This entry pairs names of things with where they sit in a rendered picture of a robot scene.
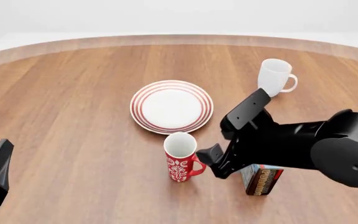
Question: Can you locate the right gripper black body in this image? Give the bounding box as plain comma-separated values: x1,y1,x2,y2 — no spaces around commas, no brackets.
211,136,246,180

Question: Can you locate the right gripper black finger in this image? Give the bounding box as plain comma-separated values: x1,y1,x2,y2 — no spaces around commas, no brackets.
196,142,224,168

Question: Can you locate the red patterned mug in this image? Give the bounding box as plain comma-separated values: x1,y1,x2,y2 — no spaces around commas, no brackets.
163,132,207,183

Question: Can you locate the white plate with red rings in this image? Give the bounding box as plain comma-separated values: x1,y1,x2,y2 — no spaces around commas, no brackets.
129,80,214,136

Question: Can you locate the white mug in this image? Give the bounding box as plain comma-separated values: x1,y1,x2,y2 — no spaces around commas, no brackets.
257,58,298,98

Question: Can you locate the chocolate pudding box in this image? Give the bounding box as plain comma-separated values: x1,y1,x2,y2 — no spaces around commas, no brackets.
239,164,285,196

